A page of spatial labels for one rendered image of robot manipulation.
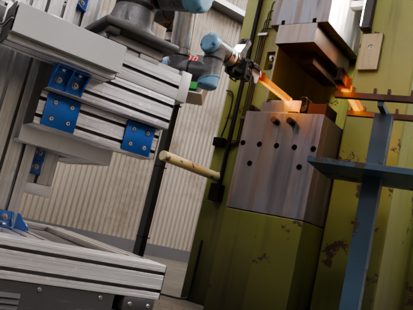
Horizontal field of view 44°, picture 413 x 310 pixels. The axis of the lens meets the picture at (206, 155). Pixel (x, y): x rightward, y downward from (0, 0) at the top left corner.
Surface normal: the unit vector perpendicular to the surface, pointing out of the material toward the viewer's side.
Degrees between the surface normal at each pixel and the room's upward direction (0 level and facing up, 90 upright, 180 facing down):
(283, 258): 90
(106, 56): 90
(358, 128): 90
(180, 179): 90
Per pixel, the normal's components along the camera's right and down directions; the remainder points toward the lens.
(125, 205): 0.56, 0.00
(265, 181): -0.56, -0.25
